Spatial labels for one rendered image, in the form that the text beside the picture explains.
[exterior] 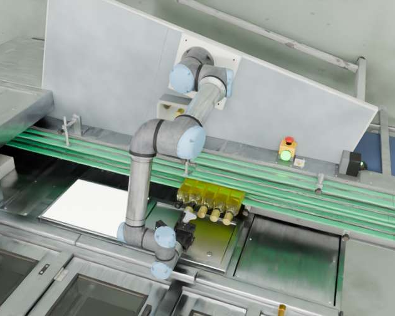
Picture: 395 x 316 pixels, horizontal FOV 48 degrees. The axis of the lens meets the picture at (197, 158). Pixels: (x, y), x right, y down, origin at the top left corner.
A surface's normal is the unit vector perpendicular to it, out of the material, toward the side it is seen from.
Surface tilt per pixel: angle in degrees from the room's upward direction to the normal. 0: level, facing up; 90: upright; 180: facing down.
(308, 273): 90
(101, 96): 0
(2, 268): 90
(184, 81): 8
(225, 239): 90
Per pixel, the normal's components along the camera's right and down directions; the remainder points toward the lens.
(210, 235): 0.05, -0.84
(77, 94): -0.32, 0.51
